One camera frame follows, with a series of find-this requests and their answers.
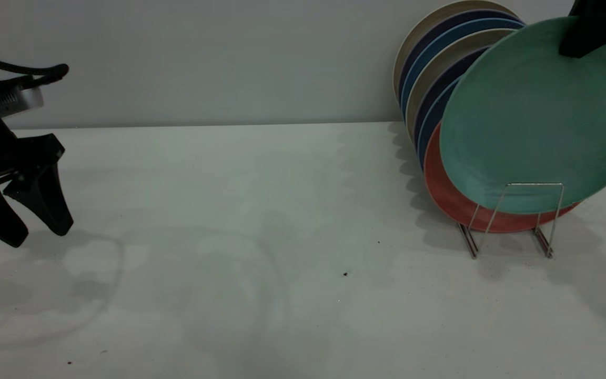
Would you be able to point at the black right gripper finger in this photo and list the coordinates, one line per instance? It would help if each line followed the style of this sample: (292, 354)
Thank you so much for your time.
(595, 23)

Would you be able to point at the green round plate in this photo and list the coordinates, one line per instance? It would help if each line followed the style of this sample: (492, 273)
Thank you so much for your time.
(539, 121)

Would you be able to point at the beige round plate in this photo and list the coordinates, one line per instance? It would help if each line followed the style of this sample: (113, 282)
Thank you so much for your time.
(447, 9)
(466, 47)

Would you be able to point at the pink round plate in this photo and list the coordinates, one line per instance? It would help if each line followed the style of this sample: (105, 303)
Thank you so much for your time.
(445, 195)

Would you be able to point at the dark purple round plate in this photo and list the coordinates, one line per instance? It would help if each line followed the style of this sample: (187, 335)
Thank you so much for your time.
(447, 81)
(466, 17)

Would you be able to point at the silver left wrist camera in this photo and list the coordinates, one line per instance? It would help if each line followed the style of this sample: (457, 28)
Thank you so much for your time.
(21, 99)

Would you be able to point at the teal blue round plate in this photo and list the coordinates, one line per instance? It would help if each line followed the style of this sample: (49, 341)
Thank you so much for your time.
(471, 27)

